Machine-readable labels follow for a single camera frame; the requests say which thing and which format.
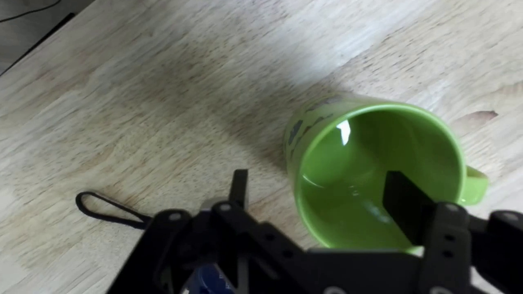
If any black tape measure with strap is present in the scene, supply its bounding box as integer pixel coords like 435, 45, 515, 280
75, 190, 152, 230

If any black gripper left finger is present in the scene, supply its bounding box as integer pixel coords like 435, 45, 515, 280
229, 169, 249, 207

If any green ceramic mug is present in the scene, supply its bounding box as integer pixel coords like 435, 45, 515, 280
283, 94, 489, 251

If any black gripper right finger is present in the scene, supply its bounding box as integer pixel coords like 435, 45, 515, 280
383, 171, 435, 244

